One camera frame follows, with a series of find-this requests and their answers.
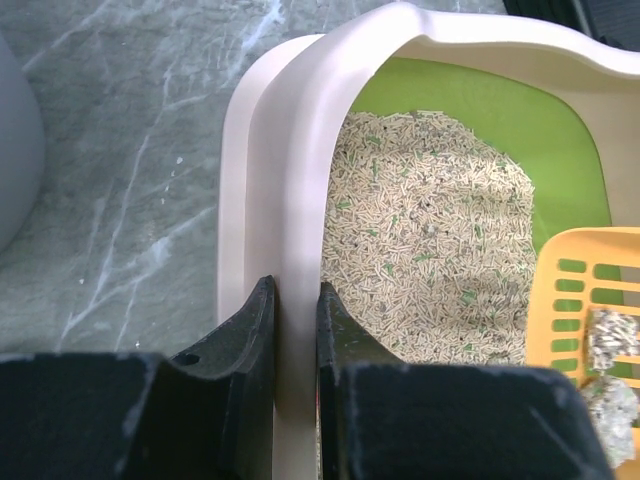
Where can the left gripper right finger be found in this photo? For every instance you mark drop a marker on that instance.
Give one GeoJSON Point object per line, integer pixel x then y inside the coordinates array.
{"type": "Point", "coordinates": [381, 418]}

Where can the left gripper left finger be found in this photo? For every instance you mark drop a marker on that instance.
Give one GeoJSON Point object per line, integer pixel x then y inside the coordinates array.
{"type": "Point", "coordinates": [205, 413]}

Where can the orange litter scoop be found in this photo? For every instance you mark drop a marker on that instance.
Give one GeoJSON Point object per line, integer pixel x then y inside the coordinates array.
{"type": "Point", "coordinates": [579, 270]}

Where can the beige green litter box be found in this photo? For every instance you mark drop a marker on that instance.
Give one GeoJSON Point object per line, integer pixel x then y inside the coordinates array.
{"type": "Point", "coordinates": [281, 127]}

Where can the grey litter clump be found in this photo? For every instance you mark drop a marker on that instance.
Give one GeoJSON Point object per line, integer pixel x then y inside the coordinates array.
{"type": "Point", "coordinates": [609, 335]}
{"type": "Point", "coordinates": [613, 407]}

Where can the trash bin with blue bag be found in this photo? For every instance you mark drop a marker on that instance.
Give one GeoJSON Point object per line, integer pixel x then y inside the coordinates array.
{"type": "Point", "coordinates": [22, 147]}

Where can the black hard case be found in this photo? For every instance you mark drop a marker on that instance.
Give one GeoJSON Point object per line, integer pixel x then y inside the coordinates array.
{"type": "Point", "coordinates": [611, 22]}

